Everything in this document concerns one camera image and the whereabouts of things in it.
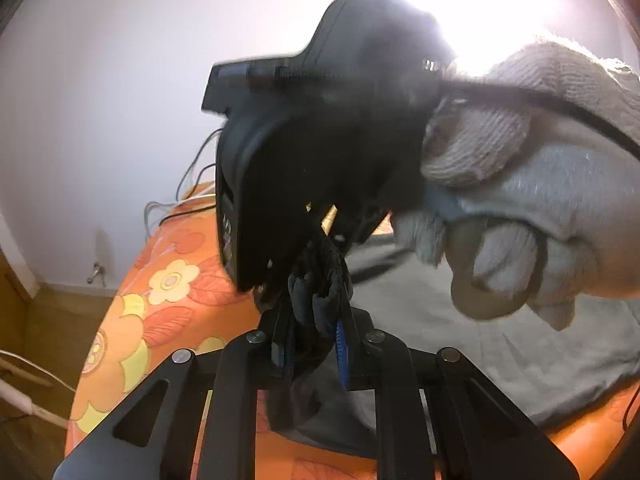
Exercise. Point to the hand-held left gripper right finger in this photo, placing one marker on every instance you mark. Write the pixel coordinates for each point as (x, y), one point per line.
(342, 355)

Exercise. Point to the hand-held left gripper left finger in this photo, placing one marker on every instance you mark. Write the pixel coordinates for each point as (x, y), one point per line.
(235, 385)

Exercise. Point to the black pants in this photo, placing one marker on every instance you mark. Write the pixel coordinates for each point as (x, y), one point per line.
(475, 370)

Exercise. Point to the person's right hand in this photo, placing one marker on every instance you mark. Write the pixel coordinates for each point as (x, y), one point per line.
(525, 185)

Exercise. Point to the orange floral blanket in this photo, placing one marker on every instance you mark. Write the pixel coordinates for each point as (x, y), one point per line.
(150, 310)

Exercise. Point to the metal wall valve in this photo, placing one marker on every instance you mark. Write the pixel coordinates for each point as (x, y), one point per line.
(96, 274)

